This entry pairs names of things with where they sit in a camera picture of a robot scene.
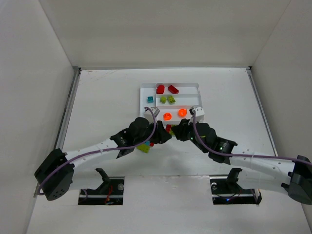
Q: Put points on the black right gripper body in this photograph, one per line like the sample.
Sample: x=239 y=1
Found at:
x=183 y=133

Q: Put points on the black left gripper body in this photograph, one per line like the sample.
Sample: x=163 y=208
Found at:
x=160 y=134

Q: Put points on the red lego brick cluster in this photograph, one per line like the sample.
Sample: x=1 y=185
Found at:
x=168 y=127

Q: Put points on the orange round disc piece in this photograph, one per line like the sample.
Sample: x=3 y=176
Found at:
x=182 y=113

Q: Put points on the lime lego plate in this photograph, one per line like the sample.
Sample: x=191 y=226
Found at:
x=171 y=99

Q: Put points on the red long lego brick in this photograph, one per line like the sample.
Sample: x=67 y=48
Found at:
x=173 y=89

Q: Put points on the red rounded lego brick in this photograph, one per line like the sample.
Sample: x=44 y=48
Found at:
x=160 y=89

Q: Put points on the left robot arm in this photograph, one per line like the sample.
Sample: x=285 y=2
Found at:
x=62 y=171

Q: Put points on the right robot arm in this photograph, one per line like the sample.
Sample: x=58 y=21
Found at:
x=291 y=176

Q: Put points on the white compartment tray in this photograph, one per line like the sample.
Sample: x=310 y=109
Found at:
x=188 y=96

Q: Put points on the teal lego in tray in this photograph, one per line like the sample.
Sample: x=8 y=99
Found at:
x=150 y=99

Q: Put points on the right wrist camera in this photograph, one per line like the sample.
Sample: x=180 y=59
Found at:
x=197 y=114

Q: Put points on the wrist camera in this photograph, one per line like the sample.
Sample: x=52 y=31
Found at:
x=151 y=113
x=197 y=114

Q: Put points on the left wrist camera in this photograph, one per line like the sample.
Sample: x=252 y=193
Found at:
x=151 y=113

